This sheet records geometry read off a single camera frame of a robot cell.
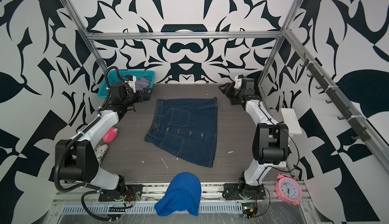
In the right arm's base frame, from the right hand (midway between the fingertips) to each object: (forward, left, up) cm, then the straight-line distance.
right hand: (222, 86), depth 88 cm
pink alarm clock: (-49, -28, -21) cm, 60 cm away
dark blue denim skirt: (-14, +22, -23) cm, 35 cm away
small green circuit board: (-56, -8, -24) cm, 62 cm away
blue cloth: (-50, +22, -16) cm, 57 cm away
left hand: (-2, +43, +3) cm, 43 cm away
